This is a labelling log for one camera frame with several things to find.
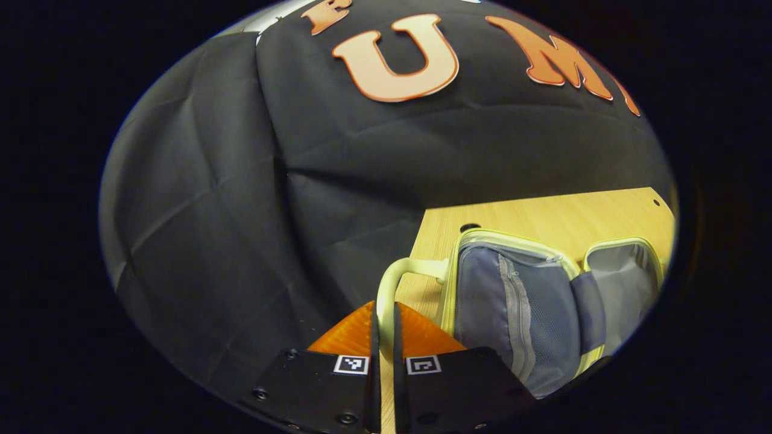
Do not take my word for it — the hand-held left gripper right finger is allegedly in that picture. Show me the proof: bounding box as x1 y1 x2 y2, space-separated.
393 301 539 434

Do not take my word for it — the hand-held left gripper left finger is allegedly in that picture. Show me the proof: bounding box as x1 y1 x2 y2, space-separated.
240 301 382 434

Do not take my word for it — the pale yellow-green small suitcase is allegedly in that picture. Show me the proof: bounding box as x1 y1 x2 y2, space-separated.
376 228 665 434

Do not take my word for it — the black backdrop cloth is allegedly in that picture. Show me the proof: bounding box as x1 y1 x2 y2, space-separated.
100 0 673 392

